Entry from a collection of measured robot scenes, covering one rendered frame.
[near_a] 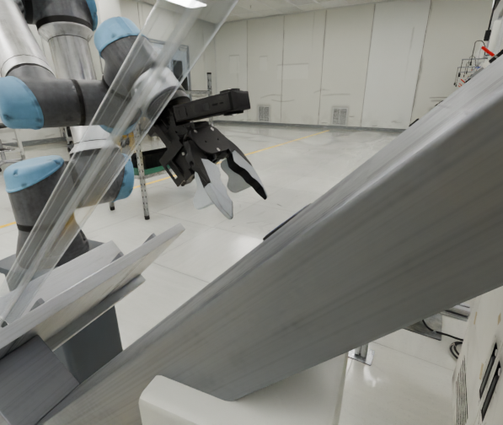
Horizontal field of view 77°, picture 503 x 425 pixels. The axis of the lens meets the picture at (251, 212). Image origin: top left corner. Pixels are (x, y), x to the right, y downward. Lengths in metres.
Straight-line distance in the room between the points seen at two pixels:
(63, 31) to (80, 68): 0.08
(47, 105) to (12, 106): 0.04
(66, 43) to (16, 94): 0.34
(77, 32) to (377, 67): 8.66
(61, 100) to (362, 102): 8.92
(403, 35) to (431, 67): 1.02
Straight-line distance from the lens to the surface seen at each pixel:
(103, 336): 0.99
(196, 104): 0.47
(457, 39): 9.17
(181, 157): 0.49
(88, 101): 0.60
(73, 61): 0.89
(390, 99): 9.19
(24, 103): 0.59
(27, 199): 0.81
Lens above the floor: 0.92
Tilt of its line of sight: 21 degrees down
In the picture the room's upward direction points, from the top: straight up
